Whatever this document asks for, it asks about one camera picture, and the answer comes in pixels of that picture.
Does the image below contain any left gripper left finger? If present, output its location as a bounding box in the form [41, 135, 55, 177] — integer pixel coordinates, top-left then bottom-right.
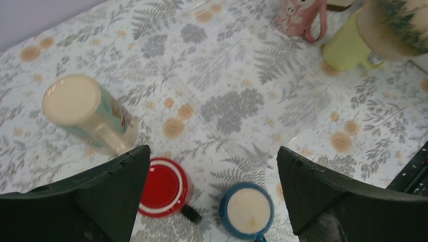
[1, 145, 151, 241]

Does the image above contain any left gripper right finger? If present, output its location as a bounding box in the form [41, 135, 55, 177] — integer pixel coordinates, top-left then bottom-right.
[277, 146, 427, 241]

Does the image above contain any red mug black handle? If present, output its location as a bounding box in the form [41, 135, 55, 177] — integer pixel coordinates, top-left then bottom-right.
[138, 157, 202, 224]

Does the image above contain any blue ribbed mug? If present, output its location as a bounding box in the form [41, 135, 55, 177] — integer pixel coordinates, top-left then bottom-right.
[218, 182, 275, 241]

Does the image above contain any beige round mug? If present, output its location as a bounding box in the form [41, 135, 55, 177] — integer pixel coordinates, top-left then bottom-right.
[356, 1, 427, 62]

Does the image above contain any tall cream illustrated mug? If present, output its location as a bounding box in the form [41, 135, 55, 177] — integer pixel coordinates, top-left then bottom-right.
[42, 75, 138, 155]

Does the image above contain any light green mug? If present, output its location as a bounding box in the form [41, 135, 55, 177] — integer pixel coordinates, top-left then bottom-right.
[322, 10, 385, 72]

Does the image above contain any pink ghost mug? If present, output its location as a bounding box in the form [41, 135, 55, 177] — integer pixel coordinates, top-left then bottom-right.
[275, 0, 327, 43]

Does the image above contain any floral tablecloth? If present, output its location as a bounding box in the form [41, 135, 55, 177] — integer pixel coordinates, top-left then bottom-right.
[1, 1, 427, 241]

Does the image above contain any clear plastic tray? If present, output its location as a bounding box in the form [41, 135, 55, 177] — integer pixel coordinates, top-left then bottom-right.
[153, 1, 334, 152]

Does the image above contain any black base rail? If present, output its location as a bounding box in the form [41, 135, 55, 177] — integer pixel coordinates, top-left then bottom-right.
[387, 142, 427, 197]

